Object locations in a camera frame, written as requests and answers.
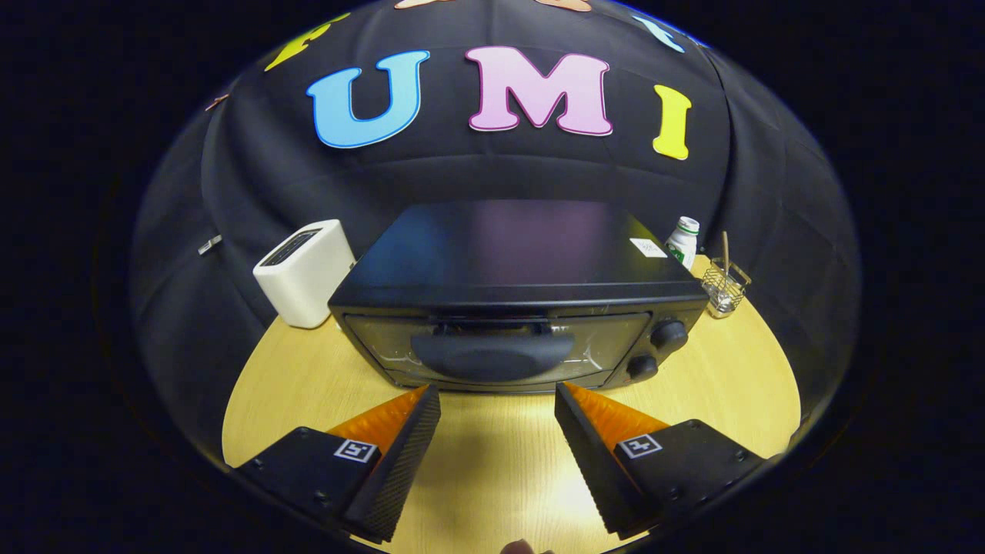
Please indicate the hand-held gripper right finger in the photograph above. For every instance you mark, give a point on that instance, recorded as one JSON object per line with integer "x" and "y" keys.
{"x": 589, "y": 462}

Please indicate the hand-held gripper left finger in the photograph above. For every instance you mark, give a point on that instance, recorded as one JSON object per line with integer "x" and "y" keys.
{"x": 400, "y": 462}

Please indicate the black toaster oven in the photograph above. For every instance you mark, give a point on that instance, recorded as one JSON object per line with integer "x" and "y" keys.
{"x": 523, "y": 246}

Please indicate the white toaster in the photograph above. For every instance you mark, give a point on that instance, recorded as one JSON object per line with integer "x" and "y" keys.
{"x": 304, "y": 285}

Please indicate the white bottle with green label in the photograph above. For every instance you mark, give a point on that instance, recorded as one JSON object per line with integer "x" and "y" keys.
{"x": 683, "y": 242}

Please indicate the wooden stick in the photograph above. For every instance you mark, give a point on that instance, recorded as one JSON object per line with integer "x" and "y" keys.
{"x": 726, "y": 250}

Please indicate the silver clip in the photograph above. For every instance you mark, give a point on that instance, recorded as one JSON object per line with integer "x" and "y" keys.
{"x": 209, "y": 245}

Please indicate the black backdrop cloth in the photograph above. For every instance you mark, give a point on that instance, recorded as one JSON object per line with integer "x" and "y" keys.
{"x": 231, "y": 192}

